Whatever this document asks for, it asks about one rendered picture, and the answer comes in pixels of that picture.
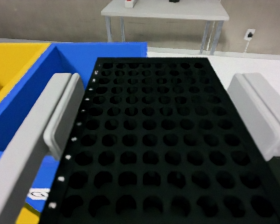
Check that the yellow recycle bin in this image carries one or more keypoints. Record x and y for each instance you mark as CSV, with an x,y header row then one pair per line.
x,y
13,57

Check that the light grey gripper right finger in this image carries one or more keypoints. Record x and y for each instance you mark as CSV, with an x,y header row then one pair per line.
x,y
258,103

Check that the blue bin with label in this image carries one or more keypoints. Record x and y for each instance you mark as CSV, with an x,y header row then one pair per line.
x,y
59,58

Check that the black well plate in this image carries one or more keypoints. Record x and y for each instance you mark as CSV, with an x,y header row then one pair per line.
x,y
158,140

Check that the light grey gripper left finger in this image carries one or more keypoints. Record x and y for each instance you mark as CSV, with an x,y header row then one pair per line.
x,y
43,133

